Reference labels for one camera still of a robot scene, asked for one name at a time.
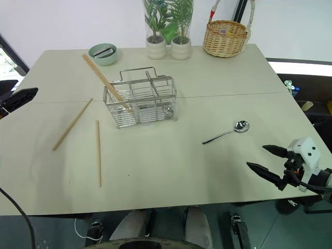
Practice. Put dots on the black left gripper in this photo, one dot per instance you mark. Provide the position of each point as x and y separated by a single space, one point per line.
3 110

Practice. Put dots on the stainless steel spoon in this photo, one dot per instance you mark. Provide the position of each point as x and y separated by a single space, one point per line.
241 126

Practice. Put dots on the steel cutlery piece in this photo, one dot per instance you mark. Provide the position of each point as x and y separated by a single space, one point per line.
151 81

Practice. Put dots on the dark side shelf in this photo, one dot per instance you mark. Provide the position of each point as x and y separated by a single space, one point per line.
311 85

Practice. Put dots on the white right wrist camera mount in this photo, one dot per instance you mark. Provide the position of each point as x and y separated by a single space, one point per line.
310 155

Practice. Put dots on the wooden chopstick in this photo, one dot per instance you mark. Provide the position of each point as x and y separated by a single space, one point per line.
99 77
73 124
103 77
98 155

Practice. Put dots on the potted plant, white ribbed pot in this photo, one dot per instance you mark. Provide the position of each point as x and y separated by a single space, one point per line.
181 49
156 48

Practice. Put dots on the black vertical pole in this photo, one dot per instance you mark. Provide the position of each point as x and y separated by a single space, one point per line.
240 10

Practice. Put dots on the black table foot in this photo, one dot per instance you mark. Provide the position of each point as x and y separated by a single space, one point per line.
293 206

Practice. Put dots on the pale green bowl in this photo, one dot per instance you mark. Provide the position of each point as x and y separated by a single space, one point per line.
106 60

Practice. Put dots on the flat metal piece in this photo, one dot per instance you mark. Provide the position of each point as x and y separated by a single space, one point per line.
103 51

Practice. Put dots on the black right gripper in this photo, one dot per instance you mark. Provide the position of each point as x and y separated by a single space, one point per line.
285 180

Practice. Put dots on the small yellow object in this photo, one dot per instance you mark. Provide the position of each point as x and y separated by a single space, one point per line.
330 107

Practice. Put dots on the small beige object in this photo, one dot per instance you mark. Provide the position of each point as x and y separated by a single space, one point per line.
307 106

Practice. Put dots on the blue capped bottle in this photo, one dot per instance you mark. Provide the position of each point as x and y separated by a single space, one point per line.
296 92

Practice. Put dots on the small white crumpled object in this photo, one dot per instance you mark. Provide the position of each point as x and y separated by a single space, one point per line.
288 85

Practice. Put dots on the black window frame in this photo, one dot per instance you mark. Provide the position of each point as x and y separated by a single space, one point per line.
13 54

